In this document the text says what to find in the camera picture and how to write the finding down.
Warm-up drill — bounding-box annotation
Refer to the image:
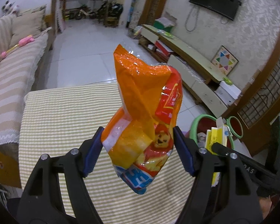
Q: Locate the yellow snack wrapper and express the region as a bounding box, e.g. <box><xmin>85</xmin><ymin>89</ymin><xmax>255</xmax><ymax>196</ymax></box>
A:
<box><xmin>204</xmin><ymin>117</ymin><xmax>230</xmax><ymax>188</ymax></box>

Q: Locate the orange snack bag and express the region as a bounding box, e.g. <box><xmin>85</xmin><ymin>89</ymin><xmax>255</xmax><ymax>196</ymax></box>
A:
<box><xmin>101</xmin><ymin>45</ymin><xmax>183</xmax><ymax>194</ymax></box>

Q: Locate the green rimmed red trash bin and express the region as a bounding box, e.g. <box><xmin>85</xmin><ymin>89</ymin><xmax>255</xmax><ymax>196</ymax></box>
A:
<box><xmin>189</xmin><ymin>114</ymin><xmax>243</xmax><ymax>152</ymax></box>

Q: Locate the right hand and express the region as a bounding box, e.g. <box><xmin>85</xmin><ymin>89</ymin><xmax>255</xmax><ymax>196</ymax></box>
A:
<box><xmin>259</xmin><ymin>197</ymin><xmax>272</xmax><ymax>219</ymax></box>

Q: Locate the checkered yellow tablecloth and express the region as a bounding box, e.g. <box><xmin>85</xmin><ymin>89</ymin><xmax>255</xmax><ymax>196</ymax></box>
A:
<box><xmin>18</xmin><ymin>83</ymin><xmax>194</xmax><ymax>223</ymax></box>

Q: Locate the long TV cabinet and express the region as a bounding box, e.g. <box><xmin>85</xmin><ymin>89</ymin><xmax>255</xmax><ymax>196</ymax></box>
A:
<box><xmin>139</xmin><ymin>24</ymin><xmax>228</xmax><ymax>117</ymax></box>

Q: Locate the chinese checkers board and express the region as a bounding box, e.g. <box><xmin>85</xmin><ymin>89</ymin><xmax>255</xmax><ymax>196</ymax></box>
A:
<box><xmin>211</xmin><ymin>46</ymin><xmax>239</xmax><ymax>76</ymax></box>

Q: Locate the striped beige sofa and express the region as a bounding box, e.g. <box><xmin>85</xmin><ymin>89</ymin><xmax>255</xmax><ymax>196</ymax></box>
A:
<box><xmin>0</xmin><ymin>15</ymin><xmax>49</xmax><ymax>145</ymax></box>

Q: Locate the pink toy wand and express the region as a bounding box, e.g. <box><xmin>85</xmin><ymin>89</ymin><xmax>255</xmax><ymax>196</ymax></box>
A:
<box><xmin>1</xmin><ymin>35</ymin><xmax>35</xmax><ymax>59</ymax></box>

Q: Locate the beige sofa cushion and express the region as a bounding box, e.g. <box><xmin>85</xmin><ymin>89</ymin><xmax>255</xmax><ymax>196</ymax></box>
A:
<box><xmin>9</xmin><ymin>10</ymin><xmax>46</xmax><ymax>47</ymax></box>

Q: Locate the children's balance bike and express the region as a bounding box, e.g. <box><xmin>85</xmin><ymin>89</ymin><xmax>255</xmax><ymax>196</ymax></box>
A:
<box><xmin>68</xmin><ymin>5</ymin><xmax>96</xmax><ymax>20</ymax></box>

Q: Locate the panda plush toy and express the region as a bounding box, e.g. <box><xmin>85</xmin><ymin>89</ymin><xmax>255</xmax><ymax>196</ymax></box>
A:
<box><xmin>2</xmin><ymin>0</ymin><xmax>20</xmax><ymax>16</ymax></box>

